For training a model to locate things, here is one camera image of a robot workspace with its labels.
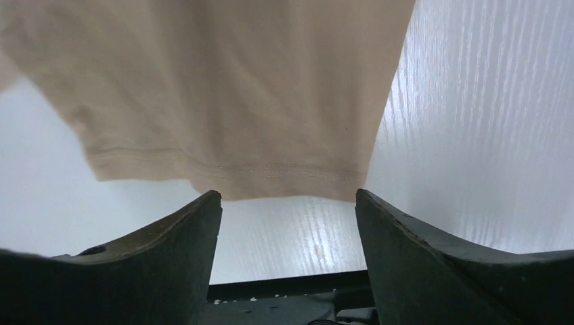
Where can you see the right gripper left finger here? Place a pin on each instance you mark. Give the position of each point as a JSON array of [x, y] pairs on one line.
[[158, 274]]

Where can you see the beige t-shirt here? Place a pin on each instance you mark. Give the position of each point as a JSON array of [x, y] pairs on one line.
[[253, 99]]

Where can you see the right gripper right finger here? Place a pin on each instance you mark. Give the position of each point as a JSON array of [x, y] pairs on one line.
[[420, 274]]

